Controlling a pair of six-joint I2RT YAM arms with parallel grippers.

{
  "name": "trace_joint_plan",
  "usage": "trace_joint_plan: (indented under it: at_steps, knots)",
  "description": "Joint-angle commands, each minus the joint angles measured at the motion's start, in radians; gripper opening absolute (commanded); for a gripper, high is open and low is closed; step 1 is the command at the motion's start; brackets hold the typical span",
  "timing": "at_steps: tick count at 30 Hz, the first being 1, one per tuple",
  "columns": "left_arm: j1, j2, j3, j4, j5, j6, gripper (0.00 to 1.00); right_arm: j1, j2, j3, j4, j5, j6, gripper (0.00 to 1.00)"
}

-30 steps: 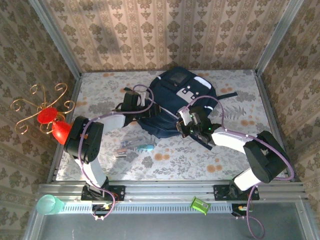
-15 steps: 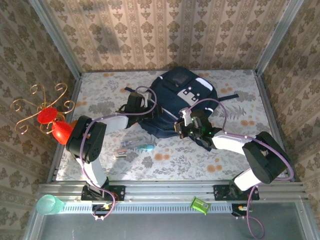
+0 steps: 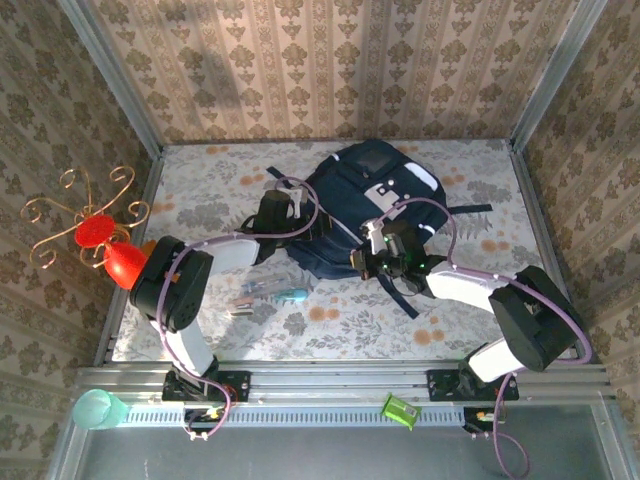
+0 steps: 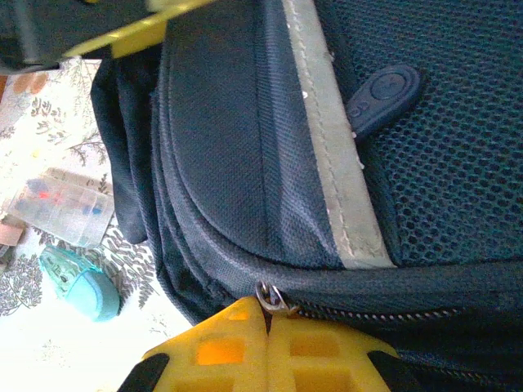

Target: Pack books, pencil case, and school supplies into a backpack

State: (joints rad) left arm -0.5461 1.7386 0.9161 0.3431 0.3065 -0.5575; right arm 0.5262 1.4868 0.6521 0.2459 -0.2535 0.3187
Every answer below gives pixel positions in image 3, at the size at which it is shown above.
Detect navy blue backpack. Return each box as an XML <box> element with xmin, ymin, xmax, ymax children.
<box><xmin>264</xmin><ymin>139</ymin><xmax>494</xmax><ymax>321</ymax></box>

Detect green pencil sharpener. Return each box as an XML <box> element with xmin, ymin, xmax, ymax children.
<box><xmin>380</xmin><ymin>393</ymin><xmax>422</xmax><ymax>431</ymax></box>

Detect floral print tablecloth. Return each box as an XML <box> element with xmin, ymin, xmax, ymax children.
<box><xmin>112</xmin><ymin>139</ymin><xmax>574</xmax><ymax>362</ymax></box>

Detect red egg-shaped vase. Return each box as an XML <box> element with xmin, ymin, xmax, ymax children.
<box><xmin>103</xmin><ymin>241</ymin><xmax>149</xmax><ymax>291</ymax></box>

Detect grey metal sheet panel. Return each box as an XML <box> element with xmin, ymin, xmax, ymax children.
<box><xmin>49</xmin><ymin>404</ymin><xmax>626</xmax><ymax>480</ymax></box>

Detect teal plastic cup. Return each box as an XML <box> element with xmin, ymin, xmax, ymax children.
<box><xmin>71</xmin><ymin>388</ymin><xmax>130</xmax><ymax>431</ymax></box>

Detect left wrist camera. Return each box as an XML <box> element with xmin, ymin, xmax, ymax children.
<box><xmin>277</xmin><ymin>184</ymin><xmax>307</xmax><ymax>220</ymax></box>

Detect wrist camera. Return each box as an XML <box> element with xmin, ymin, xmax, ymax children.
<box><xmin>359</xmin><ymin>219</ymin><xmax>385</xmax><ymax>254</ymax></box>
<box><xmin>277</xmin><ymin>184</ymin><xmax>307</xmax><ymax>220</ymax></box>

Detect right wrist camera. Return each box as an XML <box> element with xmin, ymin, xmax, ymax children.
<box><xmin>359</xmin><ymin>219</ymin><xmax>385</xmax><ymax>254</ymax></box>

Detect aluminium side rail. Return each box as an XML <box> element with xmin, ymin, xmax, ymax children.
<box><xmin>93</xmin><ymin>149</ymin><xmax>165</xmax><ymax>365</ymax></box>
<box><xmin>508</xmin><ymin>140</ymin><xmax>591</xmax><ymax>365</ymax></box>

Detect aluminium front rail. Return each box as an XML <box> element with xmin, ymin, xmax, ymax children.
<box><xmin>74</xmin><ymin>359</ymin><xmax>616</xmax><ymax>404</ymax></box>

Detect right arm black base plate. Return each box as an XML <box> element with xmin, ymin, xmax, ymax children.
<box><xmin>426</xmin><ymin>368</ymin><xmax>520</xmax><ymax>402</ymax></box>

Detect gold wire red disc ornament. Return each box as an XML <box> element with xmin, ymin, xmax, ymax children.
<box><xmin>19</xmin><ymin>166</ymin><xmax>151</xmax><ymax>271</ymax></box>

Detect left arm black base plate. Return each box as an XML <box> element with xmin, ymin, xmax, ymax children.
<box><xmin>162</xmin><ymin>369</ymin><xmax>251</xmax><ymax>404</ymax></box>

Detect white slotted cable duct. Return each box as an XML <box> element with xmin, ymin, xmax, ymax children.
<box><xmin>122</xmin><ymin>403</ymin><xmax>466</xmax><ymax>429</ymax></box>

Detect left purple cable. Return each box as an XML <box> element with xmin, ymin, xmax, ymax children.
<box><xmin>157</xmin><ymin>176</ymin><xmax>321</xmax><ymax>444</ymax></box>

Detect purple cable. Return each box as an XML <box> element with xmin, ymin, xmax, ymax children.
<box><xmin>157</xmin><ymin>176</ymin><xmax>321</xmax><ymax>444</ymax></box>
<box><xmin>377</xmin><ymin>197</ymin><xmax>594</xmax><ymax>479</ymax></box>

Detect small circuit board with wires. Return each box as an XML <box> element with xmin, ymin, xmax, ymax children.
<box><xmin>182</xmin><ymin>405</ymin><xmax>236</xmax><ymax>442</ymax></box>
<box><xmin>462</xmin><ymin>405</ymin><xmax>507</xmax><ymax>441</ymax></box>

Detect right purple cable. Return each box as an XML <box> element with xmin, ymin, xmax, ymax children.
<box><xmin>377</xmin><ymin>197</ymin><xmax>594</xmax><ymax>479</ymax></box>

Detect aluminium frame post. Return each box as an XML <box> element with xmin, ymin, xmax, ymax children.
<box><xmin>510</xmin><ymin>0</ymin><xmax>610</xmax><ymax>147</ymax></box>
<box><xmin>55</xmin><ymin>0</ymin><xmax>165</xmax><ymax>157</ymax></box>

